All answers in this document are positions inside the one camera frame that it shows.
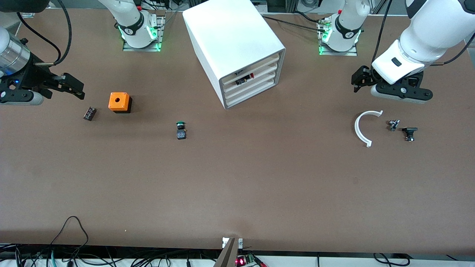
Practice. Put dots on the aluminium corner bracket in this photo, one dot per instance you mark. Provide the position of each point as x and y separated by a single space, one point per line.
29 15

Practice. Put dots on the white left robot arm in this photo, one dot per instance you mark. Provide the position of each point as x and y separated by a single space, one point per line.
426 40

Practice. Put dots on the circuit board with red light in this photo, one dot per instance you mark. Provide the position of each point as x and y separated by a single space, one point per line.
246 259

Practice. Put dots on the small black clamp part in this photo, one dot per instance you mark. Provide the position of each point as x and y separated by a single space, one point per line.
409 130

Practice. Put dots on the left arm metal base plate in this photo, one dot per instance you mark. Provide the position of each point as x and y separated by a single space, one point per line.
337 53

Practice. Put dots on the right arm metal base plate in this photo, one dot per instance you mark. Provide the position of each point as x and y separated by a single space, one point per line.
160 33

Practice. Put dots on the green push button switch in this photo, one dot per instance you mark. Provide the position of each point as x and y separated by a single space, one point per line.
181 133

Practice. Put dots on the small black terminal block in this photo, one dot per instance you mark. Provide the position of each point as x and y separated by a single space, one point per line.
89 113

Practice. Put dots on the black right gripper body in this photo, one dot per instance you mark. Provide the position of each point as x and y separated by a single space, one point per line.
34 72

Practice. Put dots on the white drawer cabinet housing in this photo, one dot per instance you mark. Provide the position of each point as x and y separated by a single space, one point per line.
230 37

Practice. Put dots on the white curved plastic arc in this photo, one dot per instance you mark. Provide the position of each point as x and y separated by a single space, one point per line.
356 128

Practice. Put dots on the small grey metal fitting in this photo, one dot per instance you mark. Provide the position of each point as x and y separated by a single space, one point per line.
393 125

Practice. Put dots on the orange black button box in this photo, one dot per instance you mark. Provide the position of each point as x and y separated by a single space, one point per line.
118 100

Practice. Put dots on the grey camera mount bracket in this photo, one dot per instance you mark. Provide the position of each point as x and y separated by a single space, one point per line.
230 256

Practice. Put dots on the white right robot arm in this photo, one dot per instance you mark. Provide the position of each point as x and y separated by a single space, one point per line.
130 15

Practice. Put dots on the red mushroom push button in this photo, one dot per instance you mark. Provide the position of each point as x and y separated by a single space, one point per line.
245 79

